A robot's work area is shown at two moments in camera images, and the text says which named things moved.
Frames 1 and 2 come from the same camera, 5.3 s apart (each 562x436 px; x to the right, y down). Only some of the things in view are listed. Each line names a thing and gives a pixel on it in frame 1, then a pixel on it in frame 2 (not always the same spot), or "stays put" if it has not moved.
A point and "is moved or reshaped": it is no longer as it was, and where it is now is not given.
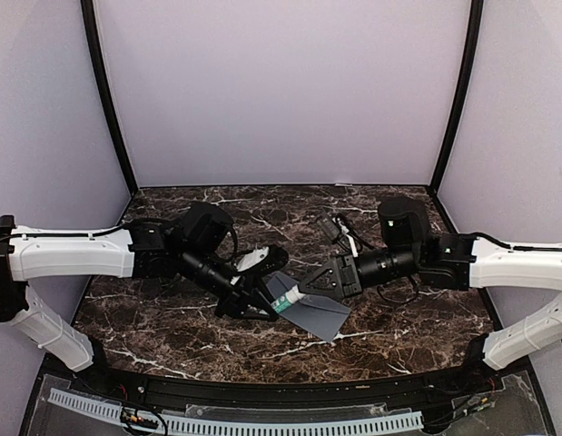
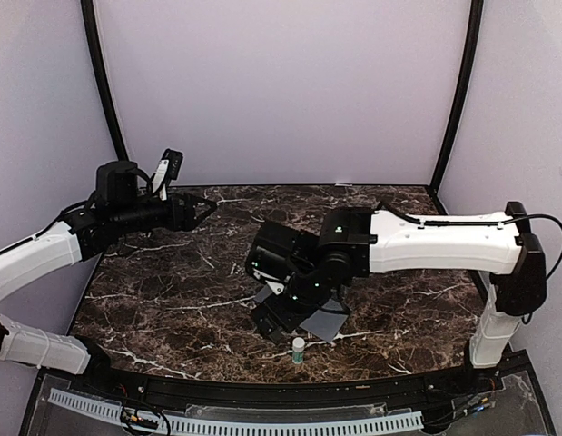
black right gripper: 347,282 to 287,318
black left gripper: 238,300 to 186,222
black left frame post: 89,11 stays put
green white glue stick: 287,300 is moved or reshaped
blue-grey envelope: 320,315 stays put
